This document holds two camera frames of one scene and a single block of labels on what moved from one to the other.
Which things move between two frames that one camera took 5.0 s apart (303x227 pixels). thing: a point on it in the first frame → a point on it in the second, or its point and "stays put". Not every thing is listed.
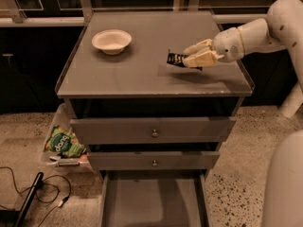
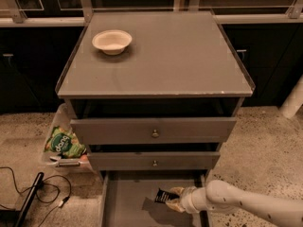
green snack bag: x=64 y=143 stays put
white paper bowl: x=112 y=42 stays put
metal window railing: x=72 y=5 stays put
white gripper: x=227 y=45 → x=187 y=199
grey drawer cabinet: x=136 y=113 stays put
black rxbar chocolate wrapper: x=177 y=59 → x=163 y=196
